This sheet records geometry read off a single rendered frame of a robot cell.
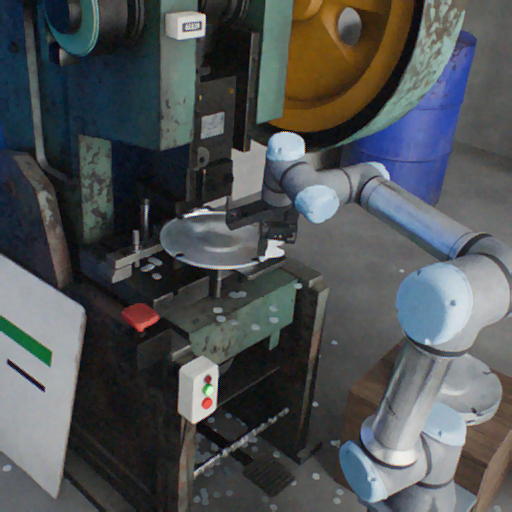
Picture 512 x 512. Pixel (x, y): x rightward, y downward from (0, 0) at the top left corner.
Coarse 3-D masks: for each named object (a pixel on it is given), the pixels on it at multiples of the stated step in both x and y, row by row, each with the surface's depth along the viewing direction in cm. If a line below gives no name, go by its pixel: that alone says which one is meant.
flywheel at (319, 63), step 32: (320, 0) 176; (352, 0) 170; (384, 0) 164; (416, 0) 156; (320, 32) 179; (384, 32) 167; (416, 32) 161; (288, 64) 190; (320, 64) 183; (352, 64) 176; (384, 64) 166; (288, 96) 193; (320, 96) 186; (352, 96) 174; (384, 96) 174; (288, 128) 192; (320, 128) 185
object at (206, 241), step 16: (176, 224) 180; (192, 224) 181; (208, 224) 182; (224, 224) 183; (160, 240) 172; (176, 240) 173; (192, 240) 174; (208, 240) 173; (224, 240) 174; (240, 240) 174; (256, 240) 176; (192, 256) 167; (208, 256) 168; (224, 256) 168; (240, 256) 169; (256, 256) 169
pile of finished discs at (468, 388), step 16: (464, 368) 203; (480, 368) 203; (448, 384) 195; (464, 384) 195; (480, 384) 197; (496, 384) 197; (448, 400) 190; (464, 400) 190; (480, 400) 191; (496, 400) 192; (464, 416) 185; (480, 416) 187
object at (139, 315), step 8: (136, 304) 151; (144, 304) 152; (128, 312) 149; (136, 312) 149; (144, 312) 149; (152, 312) 149; (128, 320) 147; (136, 320) 146; (144, 320) 147; (152, 320) 148; (136, 328) 150
